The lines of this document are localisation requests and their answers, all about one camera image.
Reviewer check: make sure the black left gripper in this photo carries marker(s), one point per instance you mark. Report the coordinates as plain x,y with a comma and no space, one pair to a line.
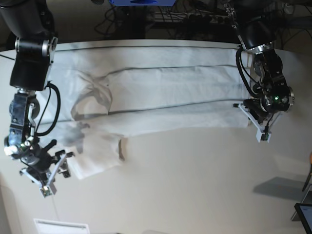
279,100

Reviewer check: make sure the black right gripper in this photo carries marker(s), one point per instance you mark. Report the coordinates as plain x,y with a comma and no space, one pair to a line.
34,156

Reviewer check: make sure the white T-shirt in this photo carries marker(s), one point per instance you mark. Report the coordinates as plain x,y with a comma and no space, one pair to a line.
115,92

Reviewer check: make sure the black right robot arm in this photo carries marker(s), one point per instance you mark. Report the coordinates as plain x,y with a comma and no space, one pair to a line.
33,25

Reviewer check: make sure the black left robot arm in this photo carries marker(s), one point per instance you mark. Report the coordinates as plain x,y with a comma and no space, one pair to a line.
256,37

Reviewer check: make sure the white paper sheet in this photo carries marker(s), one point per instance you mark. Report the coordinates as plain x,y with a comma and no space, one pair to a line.
56,227

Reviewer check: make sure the black tablet stand leg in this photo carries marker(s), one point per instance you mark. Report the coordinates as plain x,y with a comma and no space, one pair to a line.
309,176

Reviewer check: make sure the black tablet screen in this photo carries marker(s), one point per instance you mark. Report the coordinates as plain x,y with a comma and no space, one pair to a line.
304,212

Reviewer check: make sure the blue box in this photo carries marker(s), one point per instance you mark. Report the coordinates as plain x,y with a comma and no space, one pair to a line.
142,2

